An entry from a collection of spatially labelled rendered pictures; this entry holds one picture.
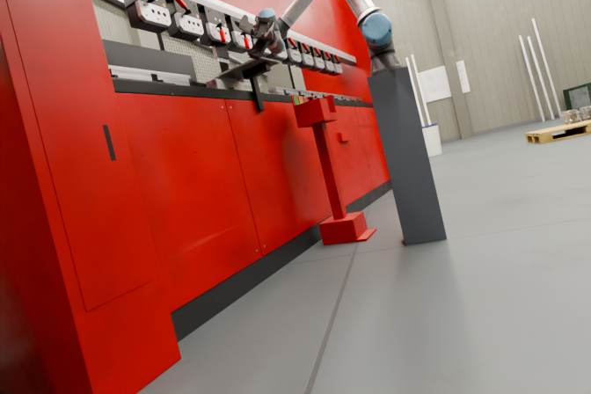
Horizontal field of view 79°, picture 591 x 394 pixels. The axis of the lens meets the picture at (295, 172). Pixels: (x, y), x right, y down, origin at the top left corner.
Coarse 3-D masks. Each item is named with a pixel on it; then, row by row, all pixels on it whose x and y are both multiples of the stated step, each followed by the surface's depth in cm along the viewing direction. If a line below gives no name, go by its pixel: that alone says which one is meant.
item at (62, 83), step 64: (0, 0) 81; (64, 0) 94; (0, 64) 82; (64, 64) 91; (0, 128) 86; (64, 128) 88; (0, 192) 91; (64, 192) 85; (128, 192) 99; (0, 256) 96; (64, 256) 82; (128, 256) 96; (0, 320) 102; (64, 320) 84; (128, 320) 93; (0, 384) 109; (64, 384) 88; (128, 384) 89
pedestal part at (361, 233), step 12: (348, 216) 197; (360, 216) 197; (324, 228) 194; (336, 228) 191; (348, 228) 188; (360, 228) 193; (324, 240) 195; (336, 240) 192; (348, 240) 189; (360, 240) 186
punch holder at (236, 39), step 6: (228, 18) 194; (234, 18) 196; (228, 24) 194; (234, 24) 195; (234, 30) 194; (240, 30) 199; (234, 36) 193; (240, 36) 197; (246, 36) 202; (234, 42) 194; (240, 42) 196; (228, 48) 197; (234, 48) 198; (240, 48) 201
